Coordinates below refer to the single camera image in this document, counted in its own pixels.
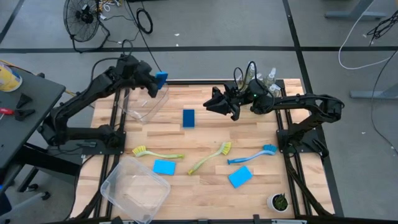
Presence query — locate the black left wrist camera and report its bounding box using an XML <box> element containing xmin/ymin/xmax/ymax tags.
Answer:
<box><xmin>116</xmin><ymin>54</ymin><xmax>140</xmax><ymax>79</ymax></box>

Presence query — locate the blue kitchen sponge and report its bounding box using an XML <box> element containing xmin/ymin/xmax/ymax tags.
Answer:
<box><xmin>228</xmin><ymin>166</ymin><xmax>254</xmax><ymax>189</ymax></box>
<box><xmin>182</xmin><ymin>108</ymin><xmax>195</xmax><ymax>129</ymax></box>
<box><xmin>154</xmin><ymin>71</ymin><xmax>169</xmax><ymax>91</ymax></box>
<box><xmin>152</xmin><ymin>159</ymin><xmax>177</xmax><ymax>176</ymax></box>

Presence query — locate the desk with grey legs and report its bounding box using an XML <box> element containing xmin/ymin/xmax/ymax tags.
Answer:
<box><xmin>325</xmin><ymin>0</ymin><xmax>388</xmax><ymax>20</ymax></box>

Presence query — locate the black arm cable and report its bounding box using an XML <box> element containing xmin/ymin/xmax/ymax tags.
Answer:
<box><xmin>91</xmin><ymin>39</ymin><xmax>134</xmax><ymax>82</ymax></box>
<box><xmin>233</xmin><ymin>60</ymin><xmax>276</xmax><ymax>106</ymax></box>

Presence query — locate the black floor fan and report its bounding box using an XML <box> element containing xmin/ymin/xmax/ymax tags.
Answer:
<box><xmin>63</xmin><ymin>0</ymin><xmax>111</xmax><ymax>54</ymax></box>

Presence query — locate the long black floor cable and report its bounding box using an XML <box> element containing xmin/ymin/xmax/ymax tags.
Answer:
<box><xmin>370</xmin><ymin>49</ymin><xmax>398</xmax><ymax>156</ymax></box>
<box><xmin>124</xmin><ymin>0</ymin><xmax>167</xmax><ymax>80</ymax></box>

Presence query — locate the small plant in white pot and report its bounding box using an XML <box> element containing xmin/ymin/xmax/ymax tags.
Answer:
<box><xmin>266</xmin><ymin>192</ymin><xmax>290</xmax><ymax>213</ymax></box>

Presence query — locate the small clear plastic bin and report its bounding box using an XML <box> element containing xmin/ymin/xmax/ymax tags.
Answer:
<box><xmin>123</xmin><ymin>82</ymin><xmax>170</xmax><ymax>124</ymax></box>
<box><xmin>231</xmin><ymin>72</ymin><xmax>282</xmax><ymax>103</ymax></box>

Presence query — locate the black cable coil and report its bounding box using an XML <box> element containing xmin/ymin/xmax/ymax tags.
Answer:
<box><xmin>136</xmin><ymin>7</ymin><xmax>154</xmax><ymax>35</ymax></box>

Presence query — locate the blue dish brush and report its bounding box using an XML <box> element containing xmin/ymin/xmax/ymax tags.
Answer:
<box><xmin>227</xmin><ymin>144</ymin><xmax>278</xmax><ymax>166</ymax></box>

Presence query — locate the black cable bundle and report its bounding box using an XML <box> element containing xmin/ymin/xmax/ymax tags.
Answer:
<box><xmin>366</xmin><ymin>9</ymin><xmax>398</xmax><ymax>40</ymax></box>

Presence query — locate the white floor cable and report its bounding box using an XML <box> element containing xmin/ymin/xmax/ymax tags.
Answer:
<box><xmin>338</xmin><ymin>0</ymin><xmax>398</xmax><ymax>70</ymax></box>

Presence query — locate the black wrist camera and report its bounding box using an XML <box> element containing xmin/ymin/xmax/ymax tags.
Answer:
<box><xmin>116</xmin><ymin>54</ymin><xmax>140</xmax><ymax>79</ymax></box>
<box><xmin>226</xmin><ymin>83</ymin><xmax>246</xmax><ymax>100</ymax></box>

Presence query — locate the large clear plastic tub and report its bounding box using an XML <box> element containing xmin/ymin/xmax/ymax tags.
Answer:
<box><xmin>99</xmin><ymin>156</ymin><xmax>172</xmax><ymax>224</ymax></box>

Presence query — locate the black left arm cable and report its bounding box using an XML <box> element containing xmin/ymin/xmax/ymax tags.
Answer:
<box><xmin>91</xmin><ymin>39</ymin><xmax>134</xmax><ymax>82</ymax></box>

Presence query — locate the yellow-green dish brush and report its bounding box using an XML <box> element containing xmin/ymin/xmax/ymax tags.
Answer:
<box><xmin>132</xmin><ymin>145</ymin><xmax>185</xmax><ymax>160</ymax></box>
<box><xmin>188</xmin><ymin>141</ymin><xmax>233</xmax><ymax>176</ymax></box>

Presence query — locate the dark grey side table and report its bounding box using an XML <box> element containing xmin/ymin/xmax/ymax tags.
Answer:
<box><xmin>0</xmin><ymin>62</ymin><xmax>82</xmax><ymax>194</ymax></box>

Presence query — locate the black clamp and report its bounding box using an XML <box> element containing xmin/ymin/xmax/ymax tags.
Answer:
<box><xmin>14</xmin><ymin>108</ymin><xmax>36</xmax><ymax>122</ymax></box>
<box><xmin>16</xmin><ymin>92</ymin><xmax>33</xmax><ymax>109</ymax></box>

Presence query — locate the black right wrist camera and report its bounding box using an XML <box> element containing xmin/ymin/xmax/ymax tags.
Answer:
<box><xmin>226</xmin><ymin>83</ymin><xmax>246</xmax><ymax>100</ymax></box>

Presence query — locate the yellow canister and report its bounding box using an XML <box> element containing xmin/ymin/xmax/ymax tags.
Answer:
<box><xmin>0</xmin><ymin>60</ymin><xmax>23</xmax><ymax>93</ymax></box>

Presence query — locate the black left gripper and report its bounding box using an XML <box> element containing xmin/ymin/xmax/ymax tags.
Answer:
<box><xmin>130</xmin><ymin>60</ymin><xmax>159</xmax><ymax>98</ymax></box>

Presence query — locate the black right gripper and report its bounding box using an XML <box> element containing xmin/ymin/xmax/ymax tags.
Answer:
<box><xmin>203</xmin><ymin>86</ymin><xmax>252</xmax><ymax>121</ymax></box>

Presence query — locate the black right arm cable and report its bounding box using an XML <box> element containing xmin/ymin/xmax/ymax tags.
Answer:
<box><xmin>233</xmin><ymin>60</ymin><xmax>276</xmax><ymax>106</ymax></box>

